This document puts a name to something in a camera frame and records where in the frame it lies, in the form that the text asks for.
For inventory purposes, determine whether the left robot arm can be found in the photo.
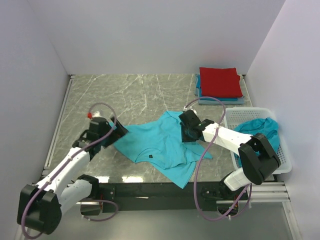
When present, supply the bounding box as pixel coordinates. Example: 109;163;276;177
17;117;128;235

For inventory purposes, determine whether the light blue t-shirt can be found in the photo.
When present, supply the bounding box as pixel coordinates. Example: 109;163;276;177
113;111;205;189

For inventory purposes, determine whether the red folded t-shirt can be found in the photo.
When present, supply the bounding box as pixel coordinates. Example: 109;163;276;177
199;67;243;99

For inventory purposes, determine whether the black base beam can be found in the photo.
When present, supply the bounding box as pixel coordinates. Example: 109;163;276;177
80;181;244;216

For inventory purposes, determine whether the white plastic basket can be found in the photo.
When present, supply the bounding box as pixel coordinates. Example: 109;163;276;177
223;107;292;175

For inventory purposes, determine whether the teal t-shirt in basket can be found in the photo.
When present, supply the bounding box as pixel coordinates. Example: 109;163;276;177
234;117;280;153

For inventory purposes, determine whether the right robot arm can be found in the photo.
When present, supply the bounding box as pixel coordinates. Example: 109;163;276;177
178;109;282;200

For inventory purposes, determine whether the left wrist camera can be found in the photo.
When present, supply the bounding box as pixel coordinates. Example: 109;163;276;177
87;110;103;119

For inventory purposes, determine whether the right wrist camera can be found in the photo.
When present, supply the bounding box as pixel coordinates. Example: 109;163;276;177
183;106;197;115

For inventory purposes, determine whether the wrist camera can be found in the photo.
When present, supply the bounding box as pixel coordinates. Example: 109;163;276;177
183;106;197;115
87;110;103;119

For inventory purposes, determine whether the aluminium rail frame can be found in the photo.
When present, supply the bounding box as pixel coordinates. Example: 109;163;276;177
217;181;292;203

